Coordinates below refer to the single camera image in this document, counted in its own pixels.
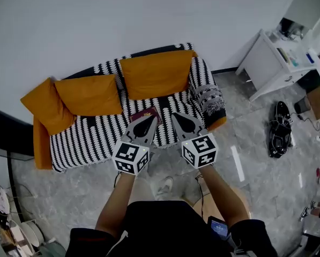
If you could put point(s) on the small orange cushion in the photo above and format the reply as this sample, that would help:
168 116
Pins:
48 108

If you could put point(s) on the orange sofa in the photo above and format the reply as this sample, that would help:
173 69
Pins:
41 149

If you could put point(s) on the black device with screen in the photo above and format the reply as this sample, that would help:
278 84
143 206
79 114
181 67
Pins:
218 227

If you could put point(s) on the person's black shirt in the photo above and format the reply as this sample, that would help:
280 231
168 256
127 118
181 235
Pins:
159 231

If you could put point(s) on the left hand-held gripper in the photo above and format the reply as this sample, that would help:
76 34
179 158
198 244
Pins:
129 157

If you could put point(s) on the dark red book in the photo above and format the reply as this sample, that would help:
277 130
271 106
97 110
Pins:
146 113

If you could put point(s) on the black and white striped sofa cover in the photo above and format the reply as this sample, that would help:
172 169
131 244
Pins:
95 140

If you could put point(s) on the large orange cushion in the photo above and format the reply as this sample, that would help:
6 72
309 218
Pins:
157 74

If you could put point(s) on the brown cardboard box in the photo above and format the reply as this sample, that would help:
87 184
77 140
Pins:
319 100

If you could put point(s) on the black curved floor stand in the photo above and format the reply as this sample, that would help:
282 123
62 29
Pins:
13 186

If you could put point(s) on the medium orange cushion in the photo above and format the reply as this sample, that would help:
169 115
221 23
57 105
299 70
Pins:
90 96

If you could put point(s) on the person's right forearm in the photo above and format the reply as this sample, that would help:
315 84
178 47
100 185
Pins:
225 194

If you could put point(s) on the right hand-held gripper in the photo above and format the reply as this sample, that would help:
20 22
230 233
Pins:
200 150

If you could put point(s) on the person's white shoe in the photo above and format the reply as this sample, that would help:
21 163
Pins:
163 187

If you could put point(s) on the person's left forearm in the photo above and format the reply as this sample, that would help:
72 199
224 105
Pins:
117 205

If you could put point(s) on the white desk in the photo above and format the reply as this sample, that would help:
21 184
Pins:
264 71

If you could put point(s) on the blue object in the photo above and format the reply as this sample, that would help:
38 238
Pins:
310 57

